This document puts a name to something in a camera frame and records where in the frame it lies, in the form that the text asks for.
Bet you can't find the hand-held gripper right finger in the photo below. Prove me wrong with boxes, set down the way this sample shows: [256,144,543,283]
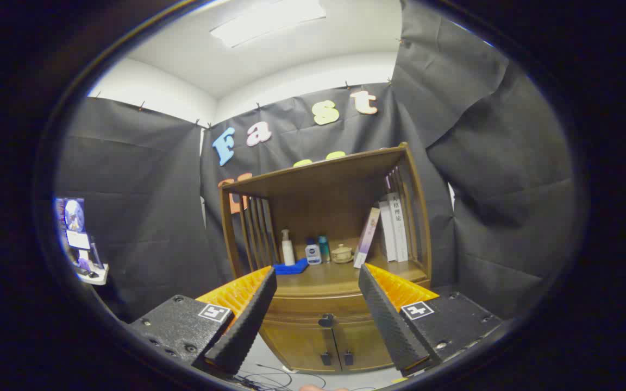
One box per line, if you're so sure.
[358,263,504,376]

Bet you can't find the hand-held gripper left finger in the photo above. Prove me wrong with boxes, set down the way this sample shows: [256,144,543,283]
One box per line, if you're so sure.
[128,266,278,375]

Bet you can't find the wooden cabinet door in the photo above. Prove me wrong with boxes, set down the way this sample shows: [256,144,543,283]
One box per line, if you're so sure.
[335,320,396,371]
[263,323,341,373]

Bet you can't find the wooden countertop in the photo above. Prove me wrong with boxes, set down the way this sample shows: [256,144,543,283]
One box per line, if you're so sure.
[272,255,430,297]

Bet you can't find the wooden cabinet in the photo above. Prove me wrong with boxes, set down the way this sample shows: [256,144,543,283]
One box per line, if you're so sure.
[219,143,433,374]

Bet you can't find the blue folded cloth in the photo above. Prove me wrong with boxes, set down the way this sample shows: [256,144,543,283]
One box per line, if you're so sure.
[273,257,309,275]

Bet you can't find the white pump bottle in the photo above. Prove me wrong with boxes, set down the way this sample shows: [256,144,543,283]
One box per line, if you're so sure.
[281,229,296,266]

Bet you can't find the purple cover book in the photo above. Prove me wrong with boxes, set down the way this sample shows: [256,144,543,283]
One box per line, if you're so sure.
[353,207,381,269]

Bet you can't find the white book with black lettering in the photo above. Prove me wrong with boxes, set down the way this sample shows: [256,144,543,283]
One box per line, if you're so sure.
[388,192,409,263]

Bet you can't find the black backdrop cloth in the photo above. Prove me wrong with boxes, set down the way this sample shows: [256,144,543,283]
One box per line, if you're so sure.
[55,0,577,321]

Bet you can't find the ceiling light panel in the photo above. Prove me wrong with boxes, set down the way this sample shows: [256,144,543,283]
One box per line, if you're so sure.
[210,0,327,48]

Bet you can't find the black floor cables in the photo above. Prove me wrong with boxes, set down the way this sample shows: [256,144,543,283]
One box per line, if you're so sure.
[234,363,327,390]

